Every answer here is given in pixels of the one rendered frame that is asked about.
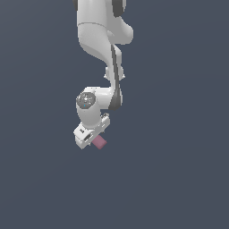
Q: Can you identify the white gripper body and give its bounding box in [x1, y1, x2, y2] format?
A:
[72, 113, 111, 150]

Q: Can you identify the small pink block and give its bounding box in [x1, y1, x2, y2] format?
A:
[91, 135, 108, 150]

